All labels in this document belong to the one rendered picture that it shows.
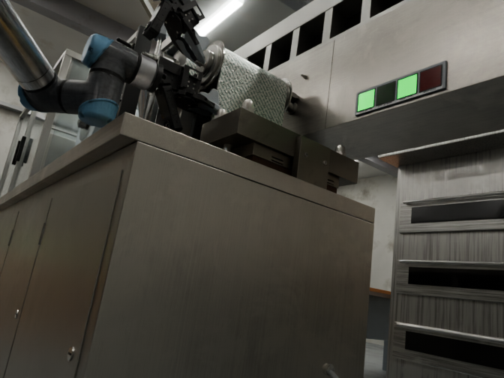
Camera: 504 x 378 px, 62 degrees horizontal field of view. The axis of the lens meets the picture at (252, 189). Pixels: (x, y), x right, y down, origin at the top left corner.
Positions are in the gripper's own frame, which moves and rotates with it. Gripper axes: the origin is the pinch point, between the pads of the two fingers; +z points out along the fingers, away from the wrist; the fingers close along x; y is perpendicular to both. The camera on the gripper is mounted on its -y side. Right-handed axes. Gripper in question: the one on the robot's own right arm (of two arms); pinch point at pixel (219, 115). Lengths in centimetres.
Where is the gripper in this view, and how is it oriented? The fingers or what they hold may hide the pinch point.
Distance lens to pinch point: 111.9
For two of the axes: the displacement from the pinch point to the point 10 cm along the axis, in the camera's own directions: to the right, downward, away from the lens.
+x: -6.1, 1.1, 7.8
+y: 1.4, -9.6, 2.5
